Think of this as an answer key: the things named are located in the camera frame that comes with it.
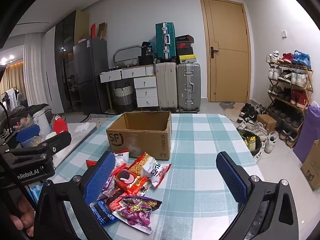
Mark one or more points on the shoe rack with shoes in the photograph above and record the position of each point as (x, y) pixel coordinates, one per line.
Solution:
(297, 78)

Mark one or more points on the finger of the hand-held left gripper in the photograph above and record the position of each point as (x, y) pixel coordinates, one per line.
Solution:
(57, 141)

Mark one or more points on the purple candy packet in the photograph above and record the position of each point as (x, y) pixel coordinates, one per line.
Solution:
(137, 210)

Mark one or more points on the small plain cardboard box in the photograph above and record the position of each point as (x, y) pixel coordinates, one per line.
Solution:
(267, 123)

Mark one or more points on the oval mirror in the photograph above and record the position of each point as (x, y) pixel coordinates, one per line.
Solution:
(127, 55)

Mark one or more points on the red white snack packet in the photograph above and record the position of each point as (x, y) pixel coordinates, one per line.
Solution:
(116, 202)

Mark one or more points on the white curtain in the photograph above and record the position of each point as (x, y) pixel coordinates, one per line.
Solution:
(33, 67)

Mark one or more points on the black trash bin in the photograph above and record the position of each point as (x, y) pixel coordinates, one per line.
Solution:
(252, 145)

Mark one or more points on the person's left hand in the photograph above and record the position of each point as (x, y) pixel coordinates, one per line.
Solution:
(23, 212)

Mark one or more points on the red paper bag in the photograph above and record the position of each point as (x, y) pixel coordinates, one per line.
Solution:
(93, 31)

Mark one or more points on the black bag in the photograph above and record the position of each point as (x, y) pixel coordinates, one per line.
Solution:
(147, 52)

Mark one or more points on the printed cardboard box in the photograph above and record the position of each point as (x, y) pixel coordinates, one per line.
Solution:
(312, 167)

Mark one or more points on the woven laundry basket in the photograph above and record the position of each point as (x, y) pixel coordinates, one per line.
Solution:
(123, 97)

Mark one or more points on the wooden door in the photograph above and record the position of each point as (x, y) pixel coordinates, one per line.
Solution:
(230, 67)

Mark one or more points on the flat brown carton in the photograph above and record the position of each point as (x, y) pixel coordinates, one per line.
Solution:
(102, 31)

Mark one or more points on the patterned rug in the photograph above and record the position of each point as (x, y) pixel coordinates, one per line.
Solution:
(100, 117)

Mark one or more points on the small purple snack packet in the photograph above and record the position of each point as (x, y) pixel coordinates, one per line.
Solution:
(108, 186)

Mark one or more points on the dark cloth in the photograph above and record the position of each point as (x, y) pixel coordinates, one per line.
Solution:
(32, 108)

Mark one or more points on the silver suitcase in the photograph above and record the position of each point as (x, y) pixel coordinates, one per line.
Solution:
(188, 85)

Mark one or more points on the blue container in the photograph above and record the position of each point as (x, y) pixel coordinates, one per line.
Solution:
(27, 132)

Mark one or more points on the grey door mat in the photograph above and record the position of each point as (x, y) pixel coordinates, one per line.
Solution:
(228, 107)

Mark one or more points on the dark glass cabinet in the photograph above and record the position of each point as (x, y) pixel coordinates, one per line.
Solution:
(63, 55)

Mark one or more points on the purple bag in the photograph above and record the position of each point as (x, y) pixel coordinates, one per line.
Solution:
(310, 130)

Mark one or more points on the red cookie packet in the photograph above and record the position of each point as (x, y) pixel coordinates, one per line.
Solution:
(125, 177)

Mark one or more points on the red logo shoe box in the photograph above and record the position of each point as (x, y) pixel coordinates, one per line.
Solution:
(184, 45)

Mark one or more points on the blue cookie packet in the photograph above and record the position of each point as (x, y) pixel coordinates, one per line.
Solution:
(102, 212)

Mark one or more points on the brown cardboard box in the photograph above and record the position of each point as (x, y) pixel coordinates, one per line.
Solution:
(140, 142)

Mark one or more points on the pile of shoes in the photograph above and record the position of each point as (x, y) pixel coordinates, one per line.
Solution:
(250, 115)

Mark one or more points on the teal suitcase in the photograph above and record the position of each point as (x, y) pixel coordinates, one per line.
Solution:
(165, 40)

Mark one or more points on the white kettle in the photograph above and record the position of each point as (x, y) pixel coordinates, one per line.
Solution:
(41, 122)

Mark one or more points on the yellow black shoe box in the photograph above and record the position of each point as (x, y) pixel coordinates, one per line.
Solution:
(187, 58)

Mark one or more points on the small noodle snack packet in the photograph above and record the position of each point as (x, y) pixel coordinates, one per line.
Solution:
(122, 156)

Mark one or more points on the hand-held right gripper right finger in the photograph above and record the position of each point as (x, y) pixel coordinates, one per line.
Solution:
(231, 177)

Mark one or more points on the red chip packet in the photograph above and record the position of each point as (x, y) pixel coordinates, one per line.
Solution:
(90, 163)

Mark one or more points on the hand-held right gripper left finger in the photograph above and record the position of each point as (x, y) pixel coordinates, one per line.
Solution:
(100, 177)

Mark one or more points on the large white noodle snack packet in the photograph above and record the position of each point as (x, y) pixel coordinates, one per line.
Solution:
(152, 167)

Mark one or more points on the white drawer desk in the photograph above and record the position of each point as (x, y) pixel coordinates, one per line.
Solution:
(146, 90)

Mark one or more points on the grey refrigerator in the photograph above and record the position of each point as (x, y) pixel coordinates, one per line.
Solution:
(90, 80)

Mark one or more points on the beige suitcase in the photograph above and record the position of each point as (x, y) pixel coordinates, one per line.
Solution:
(166, 85)

